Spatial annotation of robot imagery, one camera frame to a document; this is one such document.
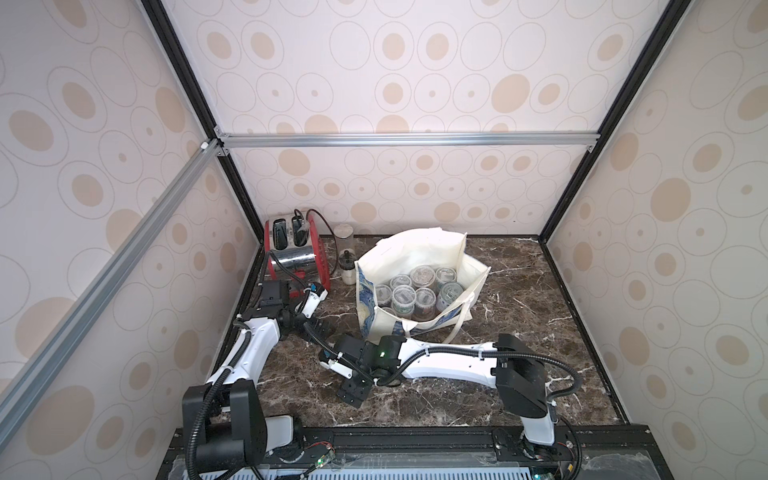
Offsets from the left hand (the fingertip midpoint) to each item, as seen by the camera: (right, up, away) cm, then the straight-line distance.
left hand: (325, 318), depth 86 cm
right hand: (+10, -14, -6) cm, 18 cm away
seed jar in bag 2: (+29, +12, +6) cm, 31 cm away
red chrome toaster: (-12, +23, +7) cm, 26 cm away
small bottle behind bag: (+4, +17, +12) cm, 21 cm away
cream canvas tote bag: (+18, +15, -4) cm, 24 cm away
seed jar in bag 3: (+35, +7, +1) cm, 36 cm away
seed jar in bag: (+22, +6, -4) cm, 23 cm away
